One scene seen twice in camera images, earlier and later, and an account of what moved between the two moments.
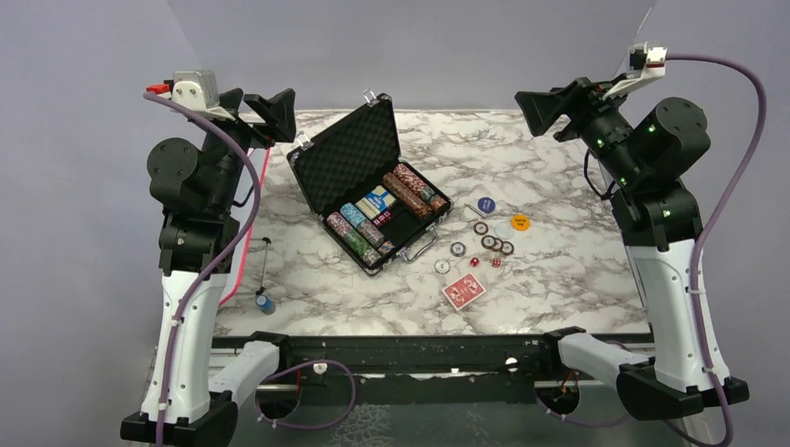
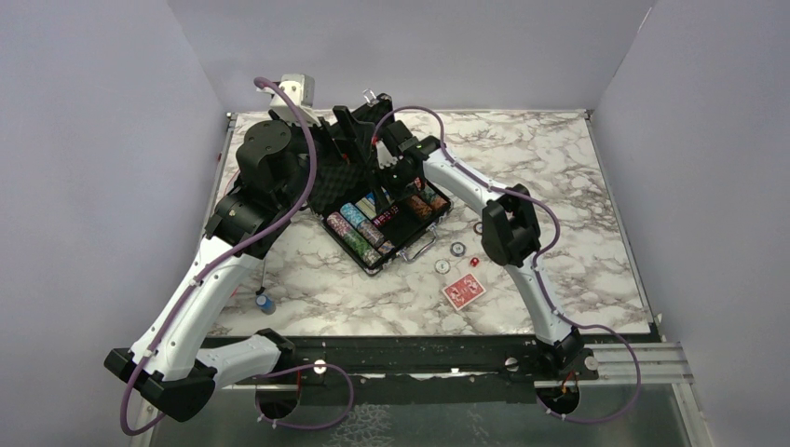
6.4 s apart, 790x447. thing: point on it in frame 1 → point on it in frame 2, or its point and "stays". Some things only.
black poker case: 371,204 stays
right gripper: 579,100 → 379,177
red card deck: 464,291 stays
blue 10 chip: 457,249 stays
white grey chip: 442,266 stays
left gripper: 278,113 → 356,145
